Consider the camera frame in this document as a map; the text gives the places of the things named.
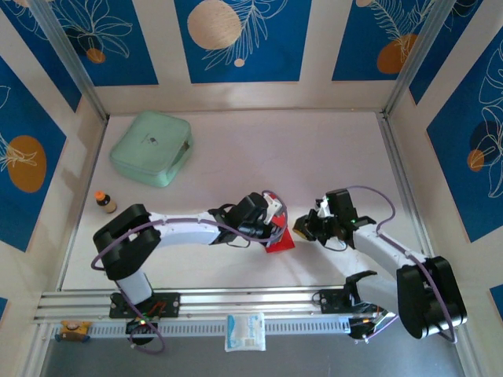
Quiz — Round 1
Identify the red cloth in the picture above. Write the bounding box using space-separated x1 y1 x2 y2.
263 214 296 254

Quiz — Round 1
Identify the white tissue pack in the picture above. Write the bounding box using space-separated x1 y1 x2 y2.
224 313 267 353

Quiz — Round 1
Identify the mint green zipper pouch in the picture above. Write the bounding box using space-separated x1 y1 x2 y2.
108 109 193 189

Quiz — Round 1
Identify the small bottle with orange cap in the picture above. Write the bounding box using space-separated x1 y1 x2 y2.
95 191 119 214

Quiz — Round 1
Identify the yellow and blue toy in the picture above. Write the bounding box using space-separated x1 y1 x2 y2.
58 320 92 342

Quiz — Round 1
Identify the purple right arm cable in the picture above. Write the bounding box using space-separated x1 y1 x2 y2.
347 185 459 346

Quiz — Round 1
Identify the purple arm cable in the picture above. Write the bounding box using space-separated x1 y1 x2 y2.
347 185 459 346
91 189 288 355

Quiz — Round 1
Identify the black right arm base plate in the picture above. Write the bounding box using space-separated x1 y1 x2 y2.
318 288 394 315

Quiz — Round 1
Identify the aluminium side rail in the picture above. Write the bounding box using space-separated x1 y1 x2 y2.
57 116 109 291
376 112 437 260

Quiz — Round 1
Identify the aluminium table rail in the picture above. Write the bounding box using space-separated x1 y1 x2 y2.
33 281 406 326

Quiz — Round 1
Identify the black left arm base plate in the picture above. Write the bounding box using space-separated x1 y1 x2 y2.
108 292 182 319

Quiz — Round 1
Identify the slotted grey cable duct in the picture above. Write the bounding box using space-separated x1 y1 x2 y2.
50 317 351 339

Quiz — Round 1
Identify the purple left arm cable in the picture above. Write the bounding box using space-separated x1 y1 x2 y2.
91 189 288 355

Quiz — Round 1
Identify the aluminium frame post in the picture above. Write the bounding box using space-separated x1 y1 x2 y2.
383 0 461 119
29 0 110 121

